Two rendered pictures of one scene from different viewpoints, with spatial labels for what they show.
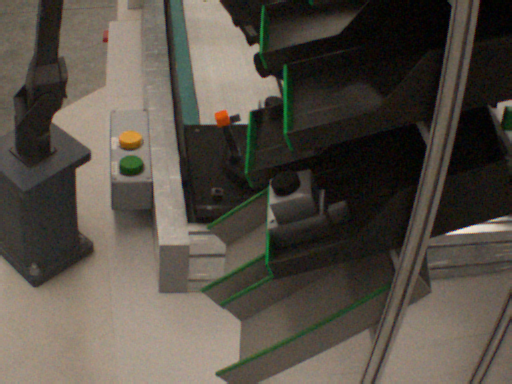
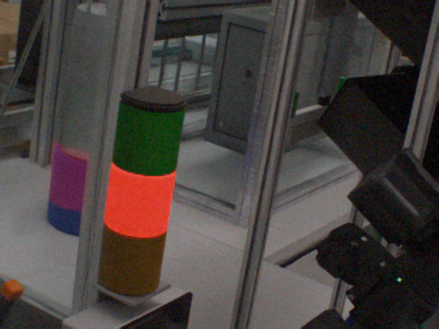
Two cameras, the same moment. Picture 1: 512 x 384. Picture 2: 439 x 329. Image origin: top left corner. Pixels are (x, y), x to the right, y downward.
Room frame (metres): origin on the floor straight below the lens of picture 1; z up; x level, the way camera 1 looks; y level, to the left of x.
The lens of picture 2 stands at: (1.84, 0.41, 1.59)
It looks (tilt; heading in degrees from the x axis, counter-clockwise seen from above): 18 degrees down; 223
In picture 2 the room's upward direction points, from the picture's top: 10 degrees clockwise
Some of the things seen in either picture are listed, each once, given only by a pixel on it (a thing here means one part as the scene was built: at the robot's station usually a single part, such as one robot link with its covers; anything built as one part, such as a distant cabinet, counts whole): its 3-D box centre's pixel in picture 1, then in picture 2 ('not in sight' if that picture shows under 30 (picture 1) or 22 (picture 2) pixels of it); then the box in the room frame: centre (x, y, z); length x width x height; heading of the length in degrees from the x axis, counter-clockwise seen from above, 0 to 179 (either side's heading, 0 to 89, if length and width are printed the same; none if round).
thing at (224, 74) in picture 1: (250, 96); not in sight; (1.48, 0.03, 0.91); 0.84 x 0.28 x 0.10; 13
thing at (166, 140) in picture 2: not in sight; (148, 134); (1.39, -0.08, 1.38); 0.05 x 0.05 x 0.05
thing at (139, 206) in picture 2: not in sight; (140, 195); (1.39, -0.08, 1.33); 0.05 x 0.05 x 0.05
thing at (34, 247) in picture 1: (35, 200); not in sight; (1.03, 0.35, 0.96); 0.15 x 0.15 x 0.20; 54
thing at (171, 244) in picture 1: (159, 102); not in sight; (1.41, 0.20, 0.91); 0.89 x 0.06 x 0.11; 13
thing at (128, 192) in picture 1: (129, 156); not in sight; (1.21, 0.22, 0.93); 0.21 x 0.07 x 0.06; 13
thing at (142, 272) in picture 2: not in sight; (131, 254); (1.39, -0.08, 1.28); 0.05 x 0.05 x 0.05
